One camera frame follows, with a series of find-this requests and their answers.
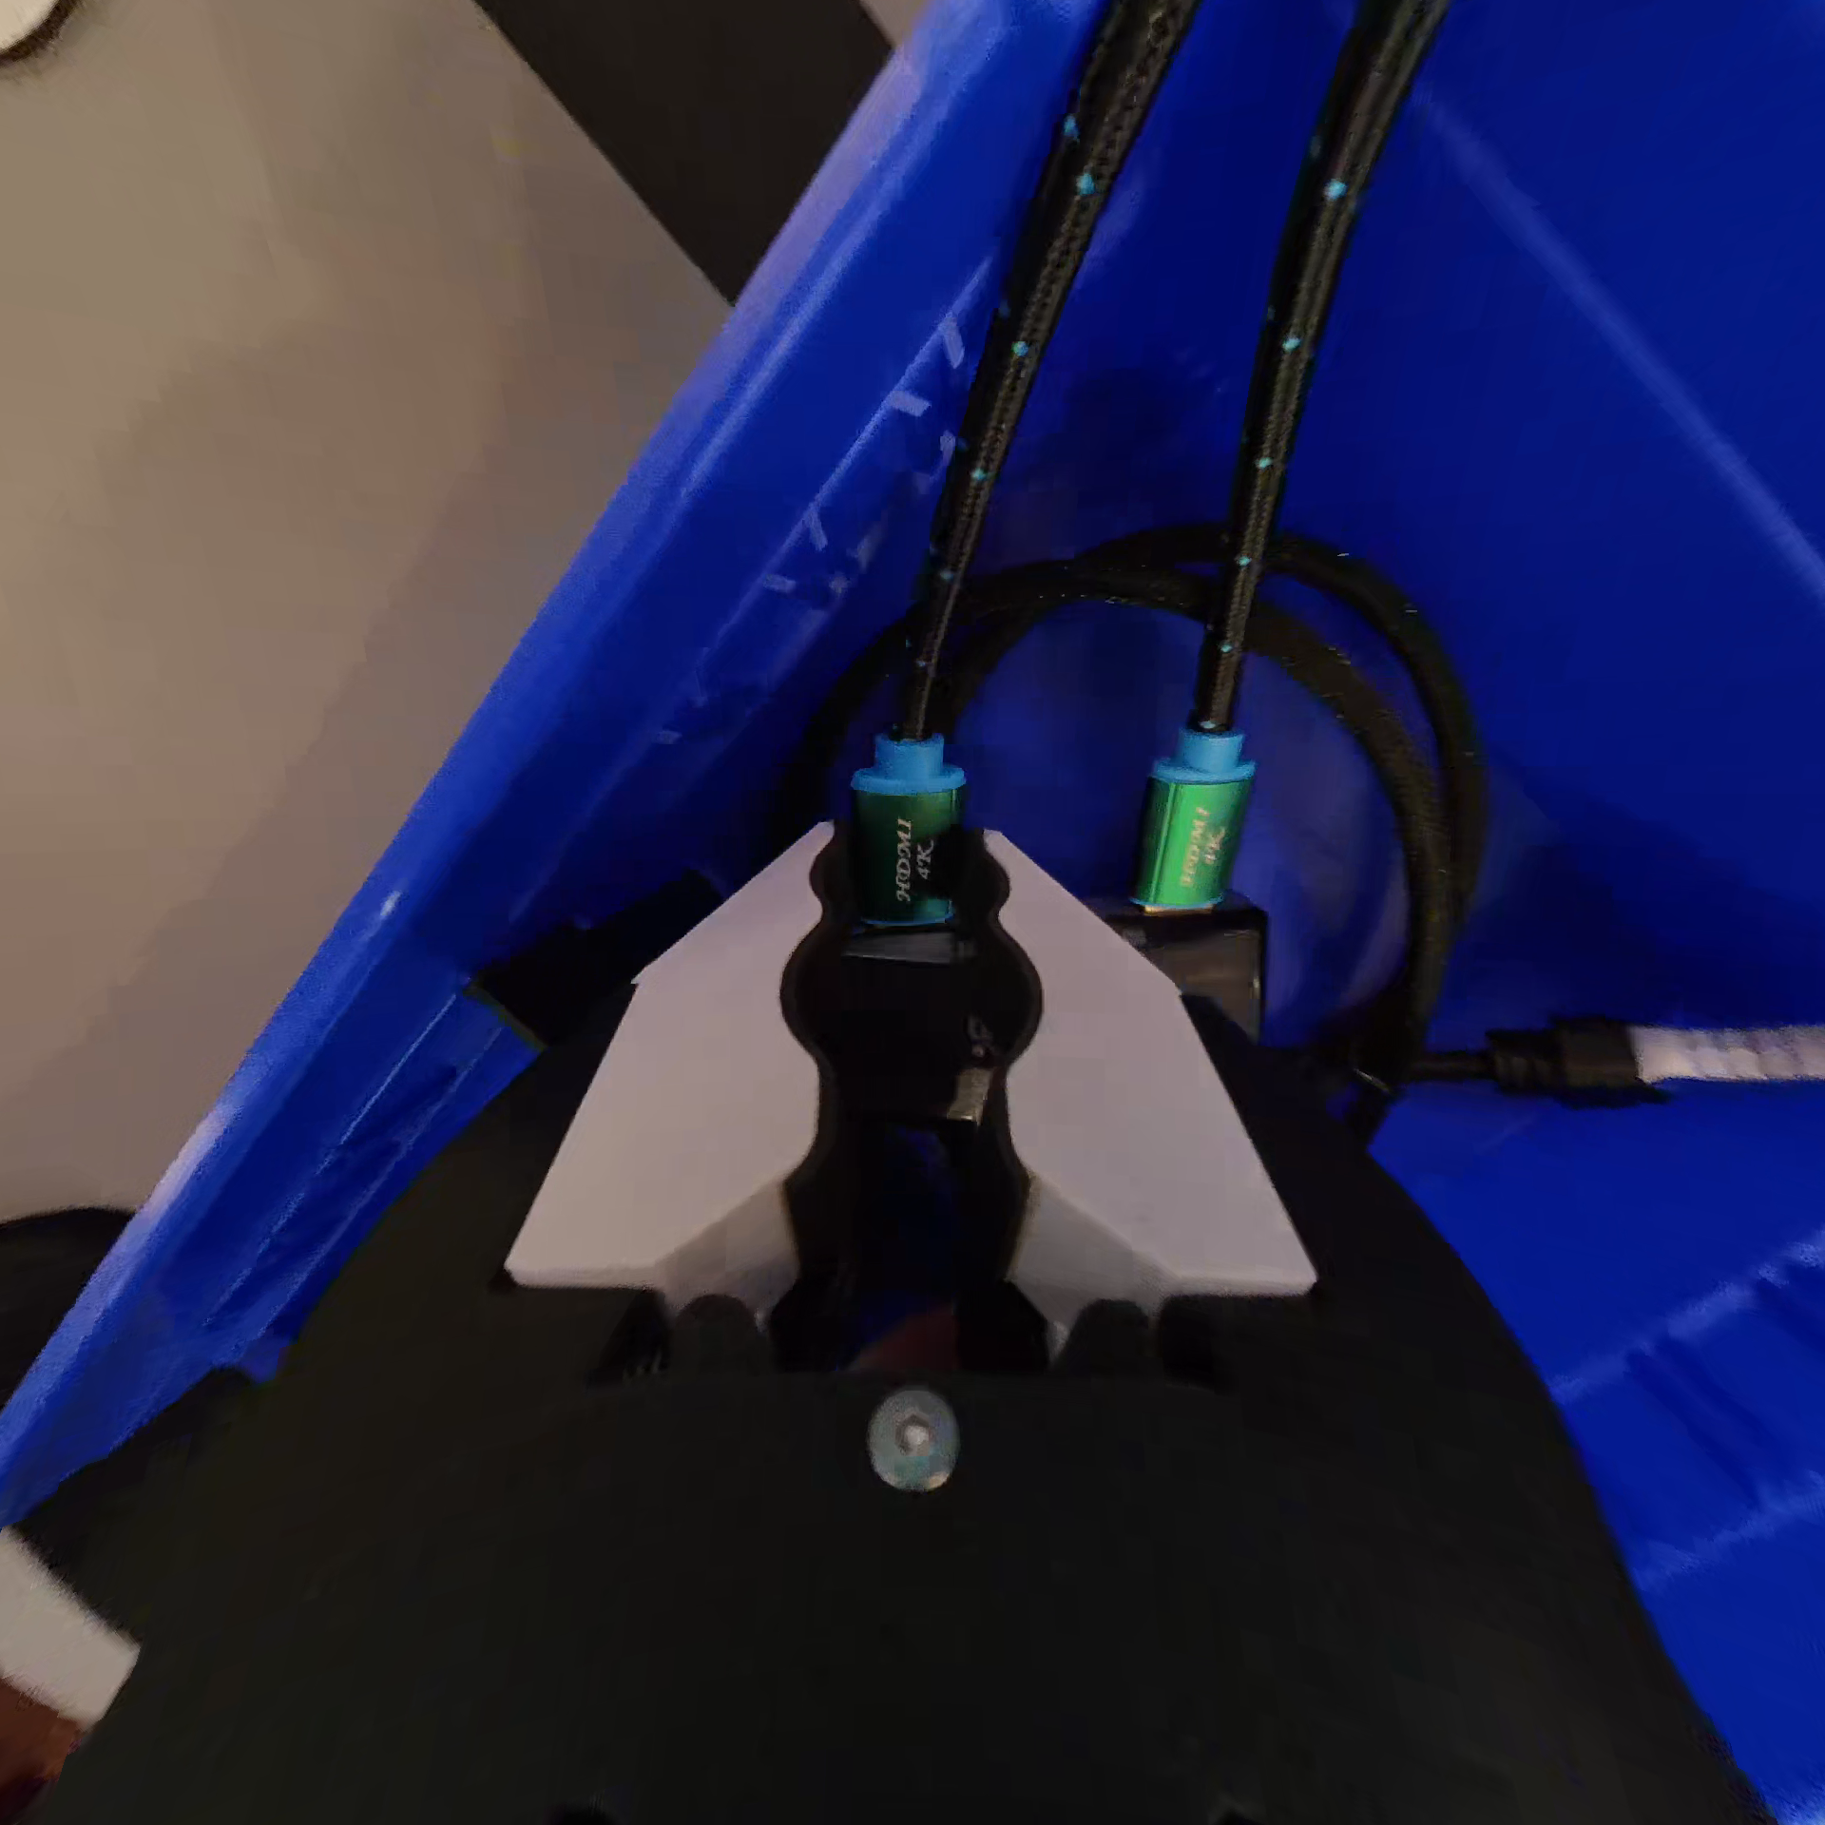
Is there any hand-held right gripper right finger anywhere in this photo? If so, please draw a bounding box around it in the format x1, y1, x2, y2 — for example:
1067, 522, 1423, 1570
965, 835, 1318, 1336

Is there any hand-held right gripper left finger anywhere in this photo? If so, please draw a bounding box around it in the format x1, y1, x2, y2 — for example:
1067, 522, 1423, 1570
506, 828, 852, 1328

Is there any black braided hdmi cable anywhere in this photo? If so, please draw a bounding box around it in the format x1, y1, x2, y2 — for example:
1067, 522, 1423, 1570
852, 0, 1187, 928
1141, 0, 1451, 915

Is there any black switch cable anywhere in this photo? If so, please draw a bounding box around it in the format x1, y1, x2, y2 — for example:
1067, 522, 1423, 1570
828, 529, 1825, 1109

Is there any blue divided plastic bin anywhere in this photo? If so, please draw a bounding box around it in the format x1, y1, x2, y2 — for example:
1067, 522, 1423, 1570
0, 0, 1825, 1825

